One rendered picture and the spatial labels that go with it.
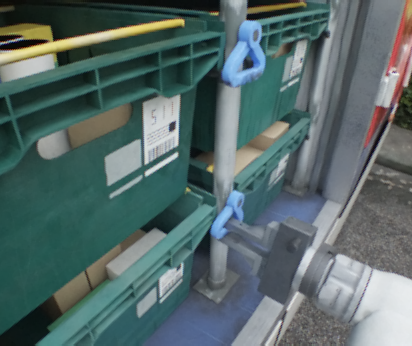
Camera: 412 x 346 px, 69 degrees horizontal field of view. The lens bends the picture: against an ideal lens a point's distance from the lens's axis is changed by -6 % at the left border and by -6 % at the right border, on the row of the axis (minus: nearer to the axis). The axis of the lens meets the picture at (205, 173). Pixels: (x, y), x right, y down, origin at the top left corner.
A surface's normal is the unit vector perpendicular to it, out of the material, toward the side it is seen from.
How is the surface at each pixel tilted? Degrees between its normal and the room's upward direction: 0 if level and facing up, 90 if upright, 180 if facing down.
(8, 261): 98
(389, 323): 40
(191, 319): 0
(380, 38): 90
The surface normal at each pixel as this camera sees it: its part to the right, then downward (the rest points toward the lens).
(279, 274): -0.54, 0.10
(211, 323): 0.02, -0.83
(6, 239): 0.81, 0.37
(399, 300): -0.26, -0.63
